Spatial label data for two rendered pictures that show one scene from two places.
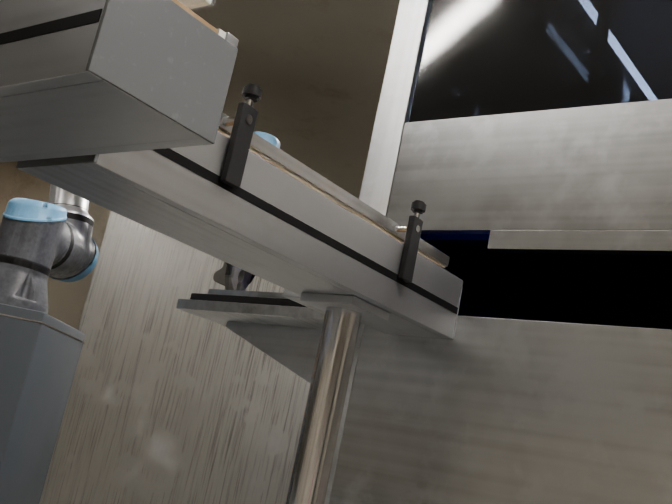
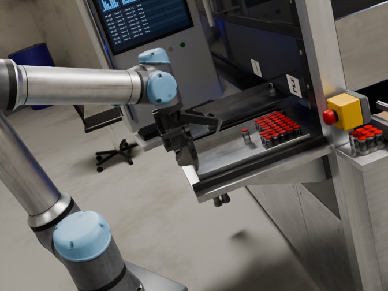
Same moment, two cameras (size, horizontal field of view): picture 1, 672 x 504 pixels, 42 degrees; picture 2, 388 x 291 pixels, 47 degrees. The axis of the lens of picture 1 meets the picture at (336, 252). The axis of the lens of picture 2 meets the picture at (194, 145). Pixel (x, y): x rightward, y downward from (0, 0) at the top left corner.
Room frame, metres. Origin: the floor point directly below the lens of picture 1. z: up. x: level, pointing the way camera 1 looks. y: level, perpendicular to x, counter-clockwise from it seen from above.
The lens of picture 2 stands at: (0.92, 1.00, 1.45)
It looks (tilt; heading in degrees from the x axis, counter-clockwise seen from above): 22 degrees down; 316
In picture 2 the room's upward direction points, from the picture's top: 18 degrees counter-clockwise
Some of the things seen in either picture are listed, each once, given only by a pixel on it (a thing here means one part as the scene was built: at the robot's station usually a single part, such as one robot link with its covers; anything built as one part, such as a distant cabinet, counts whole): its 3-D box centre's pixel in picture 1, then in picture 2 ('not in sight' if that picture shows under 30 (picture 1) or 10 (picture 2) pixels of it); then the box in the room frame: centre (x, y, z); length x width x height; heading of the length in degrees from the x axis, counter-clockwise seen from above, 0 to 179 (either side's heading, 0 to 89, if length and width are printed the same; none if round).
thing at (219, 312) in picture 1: (375, 353); (241, 131); (1.83, -0.12, 0.87); 0.70 x 0.48 x 0.02; 141
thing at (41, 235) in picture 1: (32, 232); (86, 247); (1.75, 0.61, 0.96); 0.13 x 0.12 x 0.14; 167
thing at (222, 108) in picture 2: not in sight; (242, 106); (1.92, -0.29, 0.90); 0.34 x 0.26 x 0.04; 51
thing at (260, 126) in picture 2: not in sight; (267, 133); (1.67, -0.05, 0.90); 0.18 x 0.02 x 0.05; 140
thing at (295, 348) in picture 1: (290, 362); (269, 179); (1.64, 0.04, 0.80); 0.34 x 0.03 x 0.13; 51
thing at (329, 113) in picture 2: not in sight; (331, 116); (1.42, 0.03, 0.99); 0.04 x 0.04 x 0.04; 51
